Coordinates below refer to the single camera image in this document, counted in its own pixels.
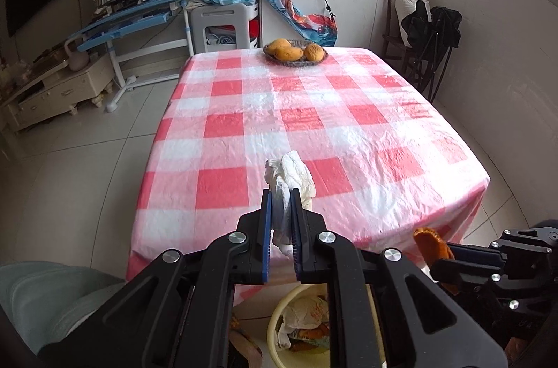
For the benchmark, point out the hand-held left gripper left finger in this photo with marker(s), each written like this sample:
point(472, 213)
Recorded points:
point(266, 246)

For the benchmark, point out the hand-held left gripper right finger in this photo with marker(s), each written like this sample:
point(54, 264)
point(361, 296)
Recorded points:
point(298, 250)

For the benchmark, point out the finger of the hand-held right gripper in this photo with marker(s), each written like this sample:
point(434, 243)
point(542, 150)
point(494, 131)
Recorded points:
point(492, 283)
point(475, 255)

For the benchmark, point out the long orange peel strip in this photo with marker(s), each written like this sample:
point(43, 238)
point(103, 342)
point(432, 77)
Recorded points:
point(429, 241)

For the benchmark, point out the small white tissue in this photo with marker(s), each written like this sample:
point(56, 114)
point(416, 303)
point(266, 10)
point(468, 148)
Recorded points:
point(292, 172)

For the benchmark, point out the yellow plastic basin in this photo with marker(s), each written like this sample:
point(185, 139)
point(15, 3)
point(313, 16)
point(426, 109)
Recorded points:
point(283, 359)

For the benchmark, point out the white red-print paper wrapper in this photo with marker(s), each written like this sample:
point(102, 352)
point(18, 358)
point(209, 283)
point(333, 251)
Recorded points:
point(305, 309)

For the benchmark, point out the orange crochet slipper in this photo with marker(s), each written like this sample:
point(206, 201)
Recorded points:
point(248, 346)

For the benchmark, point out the pink checked tablecloth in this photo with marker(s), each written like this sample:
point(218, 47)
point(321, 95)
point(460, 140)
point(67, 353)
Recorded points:
point(305, 111)

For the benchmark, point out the wicker fruit basket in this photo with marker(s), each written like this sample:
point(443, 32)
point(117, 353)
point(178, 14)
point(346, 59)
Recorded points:
point(301, 63)

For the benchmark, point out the yellow mango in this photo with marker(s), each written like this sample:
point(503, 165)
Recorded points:
point(287, 53)
point(314, 52)
point(279, 44)

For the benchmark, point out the light blue plastic stool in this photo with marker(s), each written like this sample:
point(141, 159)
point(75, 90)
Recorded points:
point(48, 294)

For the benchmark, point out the dark wooden chair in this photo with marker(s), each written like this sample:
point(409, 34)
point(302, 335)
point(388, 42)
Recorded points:
point(392, 41)

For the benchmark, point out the white plastic step stool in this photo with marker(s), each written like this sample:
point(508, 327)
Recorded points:
point(220, 17)

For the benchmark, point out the black clothes on chair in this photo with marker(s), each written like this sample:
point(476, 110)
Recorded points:
point(444, 24)

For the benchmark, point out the white sack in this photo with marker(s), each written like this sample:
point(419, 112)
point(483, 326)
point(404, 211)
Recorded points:
point(407, 8)

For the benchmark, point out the white TV cabinet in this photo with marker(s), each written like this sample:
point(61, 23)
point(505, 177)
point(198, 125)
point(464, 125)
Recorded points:
point(56, 89)

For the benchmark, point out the pink vase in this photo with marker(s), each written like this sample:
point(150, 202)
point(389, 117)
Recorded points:
point(78, 61)

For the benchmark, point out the blue study desk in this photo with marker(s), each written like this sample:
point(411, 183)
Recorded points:
point(126, 17)

